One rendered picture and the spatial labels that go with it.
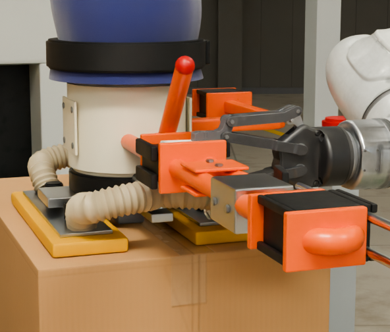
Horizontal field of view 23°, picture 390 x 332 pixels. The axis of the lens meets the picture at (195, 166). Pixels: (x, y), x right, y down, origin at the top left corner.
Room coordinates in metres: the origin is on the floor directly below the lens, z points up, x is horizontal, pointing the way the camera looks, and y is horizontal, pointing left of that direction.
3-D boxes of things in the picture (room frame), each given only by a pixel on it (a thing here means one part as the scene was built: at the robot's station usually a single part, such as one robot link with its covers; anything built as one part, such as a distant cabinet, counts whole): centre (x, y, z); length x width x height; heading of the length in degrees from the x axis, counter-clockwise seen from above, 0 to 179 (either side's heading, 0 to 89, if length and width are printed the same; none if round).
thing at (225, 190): (0.93, -0.06, 1.07); 0.07 x 0.07 x 0.04; 19
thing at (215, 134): (1.13, -0.02, 1.12); 0.05 x 0.01 x 0.03; 110
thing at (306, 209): (0.80, -0.09, 1.08); 0.08 x 0.07 x 0.05; 19
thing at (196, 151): (1.13, 0.02, 1.08); 0.10 x 0.08 x 0.06; 109
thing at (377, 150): (1.20, -0.21, 1.08); 0.09 x 0.06 x 0.09; 20
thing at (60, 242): (1.34, 0.19, 0.97); 0.34 x 0.10 x 0.05; 19
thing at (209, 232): (1.40, 0.01, 0.97); 0.34 x 0.10 x 0.05; 19
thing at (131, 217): (1.37, 0.10, 0.97); 0.04 x 0.04 x 0.05; 19
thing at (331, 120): (1.84, -0.28, 1.02); 0.07 x 0.07 x 0.04
